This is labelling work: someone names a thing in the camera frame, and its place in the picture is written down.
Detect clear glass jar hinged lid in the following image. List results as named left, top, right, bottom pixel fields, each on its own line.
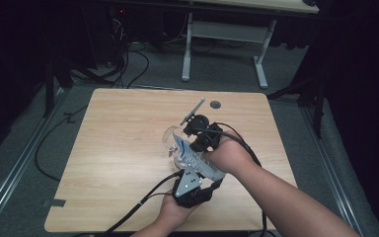
left=162, top=125, right=191, bottom=170

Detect grey tape strip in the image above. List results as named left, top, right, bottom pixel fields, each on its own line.
left=42, top=197, right=67, bottom=208

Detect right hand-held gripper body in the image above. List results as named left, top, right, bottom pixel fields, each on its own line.
left=179, top=97, right=225, bottom=154

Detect person's right hand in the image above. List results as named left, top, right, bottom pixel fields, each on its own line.
left=202, top=130, right=259, bottom=177

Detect right hand-held gripper black cable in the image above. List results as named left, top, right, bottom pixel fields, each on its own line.
left=206, top=121, right=269, bottom=237

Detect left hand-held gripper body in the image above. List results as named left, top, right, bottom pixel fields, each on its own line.
left=172, top=166, right=215, bottom=209

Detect black stand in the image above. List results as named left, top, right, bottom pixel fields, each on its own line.
left=42, top=55, right=74, bottom=119
left=267, top=75, right=327, bottom=139

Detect white metal frame desk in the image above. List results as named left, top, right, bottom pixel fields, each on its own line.
left=181, top=0, right=320, bottom=90

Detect left hand-held gripper black cable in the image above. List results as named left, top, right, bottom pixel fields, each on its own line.
left=104, top=169, right=186, bottom=236

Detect person's left hand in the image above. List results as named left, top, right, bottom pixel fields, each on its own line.
left=159, top=190, right=201, bottom=229

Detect hand-held gripper black cable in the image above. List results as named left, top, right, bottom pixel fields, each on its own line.
left=104, top=169, right=186, bottom=236
left=206, top=121, right=269, bottom=237

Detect metal floor rail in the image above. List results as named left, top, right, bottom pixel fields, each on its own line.
left=0, top=88, right=68, bottom=233
left=300, top=105, right=364, bottom=237

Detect bundle of black cables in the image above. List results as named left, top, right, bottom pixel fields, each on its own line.
left=105, top=19, right=151, bottom=89

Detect white and blue pouch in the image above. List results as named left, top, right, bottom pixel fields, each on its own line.
left=172, top=132, right=227, bottom=183

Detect black device with red light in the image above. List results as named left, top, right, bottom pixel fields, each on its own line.
left=107, top=6, right=129, bottom=67

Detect long black floor cable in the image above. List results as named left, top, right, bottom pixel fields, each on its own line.
left=34, top=105, right=90, bottom=183

